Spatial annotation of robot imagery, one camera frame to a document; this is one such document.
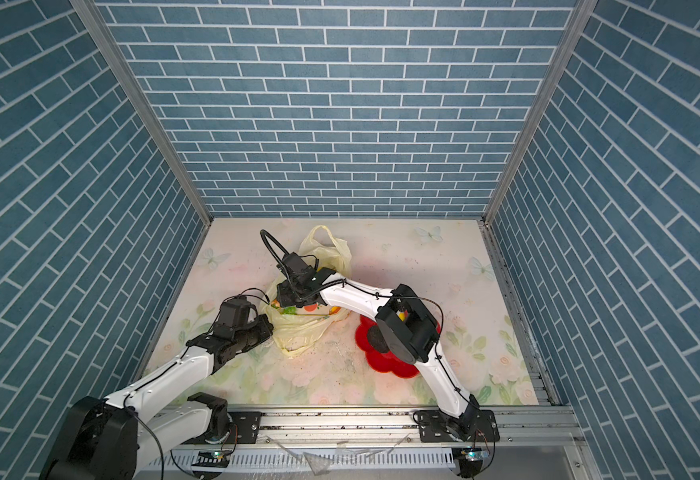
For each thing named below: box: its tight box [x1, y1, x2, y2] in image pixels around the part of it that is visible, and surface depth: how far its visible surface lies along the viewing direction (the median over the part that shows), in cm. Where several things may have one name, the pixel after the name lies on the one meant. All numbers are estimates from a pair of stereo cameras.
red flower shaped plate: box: [354, 315, 420, 379], surface depth 86 cm
